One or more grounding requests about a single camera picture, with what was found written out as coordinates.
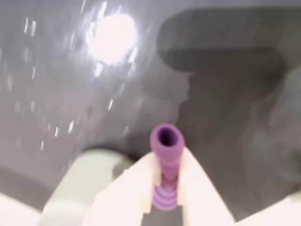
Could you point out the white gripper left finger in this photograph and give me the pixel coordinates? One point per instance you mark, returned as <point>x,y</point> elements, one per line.
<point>124,200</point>

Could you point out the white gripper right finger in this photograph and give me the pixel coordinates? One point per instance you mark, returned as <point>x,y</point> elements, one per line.
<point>200,200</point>

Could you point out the purple ribbed pen grip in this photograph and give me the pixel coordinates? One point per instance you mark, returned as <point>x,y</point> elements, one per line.
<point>167,150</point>

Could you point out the black glossy table mat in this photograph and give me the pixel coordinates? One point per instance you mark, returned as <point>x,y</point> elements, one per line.
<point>211,35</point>

